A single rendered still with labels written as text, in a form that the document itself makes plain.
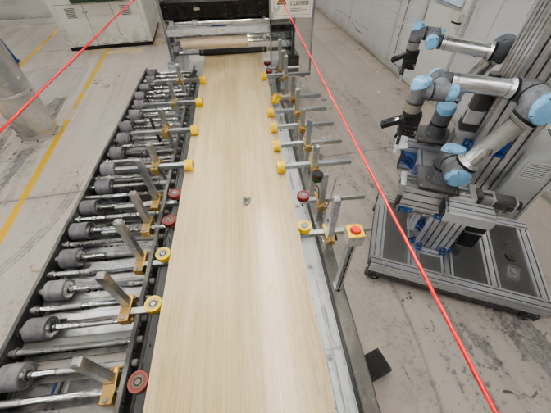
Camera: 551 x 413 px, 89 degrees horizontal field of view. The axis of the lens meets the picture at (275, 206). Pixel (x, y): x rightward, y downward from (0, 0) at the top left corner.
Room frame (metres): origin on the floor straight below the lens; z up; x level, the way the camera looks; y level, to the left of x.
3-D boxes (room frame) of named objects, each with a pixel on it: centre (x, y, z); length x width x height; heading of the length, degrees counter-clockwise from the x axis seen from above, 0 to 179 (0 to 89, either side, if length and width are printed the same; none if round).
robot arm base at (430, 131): (1.71, -1.15, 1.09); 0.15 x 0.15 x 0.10
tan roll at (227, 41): (3.78, 0.49, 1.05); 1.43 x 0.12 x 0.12; 95
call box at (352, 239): (0.73, -0.34, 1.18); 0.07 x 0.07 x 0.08; 5
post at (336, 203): (0.99, -0.32, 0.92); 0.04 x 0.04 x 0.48; 5
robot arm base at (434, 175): (1.25, -0.98, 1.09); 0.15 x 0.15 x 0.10
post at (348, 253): (0.73, -0.34, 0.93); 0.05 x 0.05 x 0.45; 5
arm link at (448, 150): (1.24, -0.98, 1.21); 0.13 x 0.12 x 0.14; 168
